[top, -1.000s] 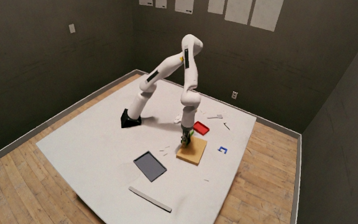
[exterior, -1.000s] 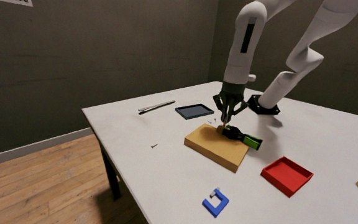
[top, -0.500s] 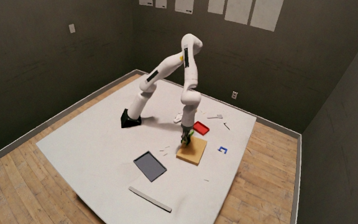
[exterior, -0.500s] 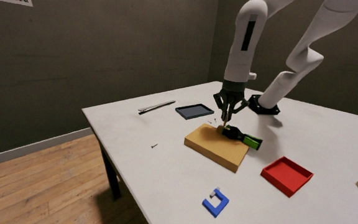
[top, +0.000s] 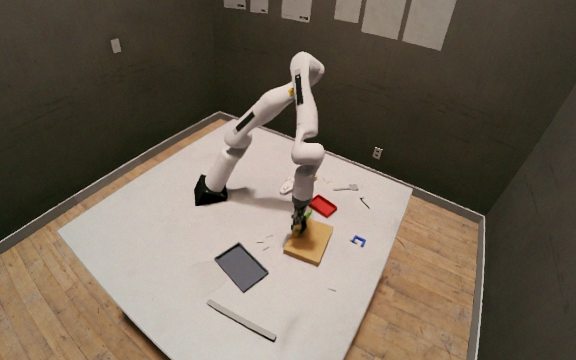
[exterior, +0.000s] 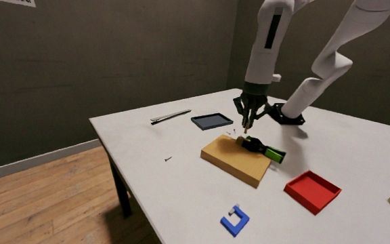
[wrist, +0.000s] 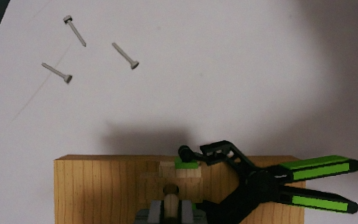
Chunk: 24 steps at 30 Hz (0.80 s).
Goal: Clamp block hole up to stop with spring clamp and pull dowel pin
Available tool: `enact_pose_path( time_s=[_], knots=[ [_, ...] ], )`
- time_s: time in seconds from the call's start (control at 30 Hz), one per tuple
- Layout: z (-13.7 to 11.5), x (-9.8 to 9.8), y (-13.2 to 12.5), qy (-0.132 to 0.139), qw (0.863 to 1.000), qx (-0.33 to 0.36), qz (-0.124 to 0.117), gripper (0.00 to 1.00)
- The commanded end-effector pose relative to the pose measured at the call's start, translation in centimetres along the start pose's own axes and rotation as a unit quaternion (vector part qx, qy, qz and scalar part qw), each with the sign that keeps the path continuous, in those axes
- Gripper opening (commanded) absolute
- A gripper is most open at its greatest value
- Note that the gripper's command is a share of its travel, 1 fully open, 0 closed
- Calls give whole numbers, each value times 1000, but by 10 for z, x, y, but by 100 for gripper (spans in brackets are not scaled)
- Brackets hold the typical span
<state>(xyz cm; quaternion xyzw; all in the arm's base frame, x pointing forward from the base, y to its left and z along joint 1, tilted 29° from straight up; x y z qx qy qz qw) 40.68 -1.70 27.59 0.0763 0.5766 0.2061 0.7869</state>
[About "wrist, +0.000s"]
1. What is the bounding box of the tan wooden board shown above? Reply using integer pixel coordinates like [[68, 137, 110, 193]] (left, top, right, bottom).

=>
[[53, 154, 305, 224]]

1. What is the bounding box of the grey metal nail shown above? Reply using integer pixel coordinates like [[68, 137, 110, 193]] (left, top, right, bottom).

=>
[[112, 42, 139, 69], [42, 63, 72, 83], [63, 15, 86, 47]]

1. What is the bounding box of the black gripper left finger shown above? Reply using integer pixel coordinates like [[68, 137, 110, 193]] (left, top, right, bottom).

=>
[[133, 200, 164, 224]]

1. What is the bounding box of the black spring clamp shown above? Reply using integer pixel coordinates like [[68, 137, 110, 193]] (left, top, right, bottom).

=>
[[175, 140, 358, 224]]

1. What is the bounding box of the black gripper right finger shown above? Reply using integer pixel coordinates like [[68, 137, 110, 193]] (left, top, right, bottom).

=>
[[178, 200, 208, 224]]

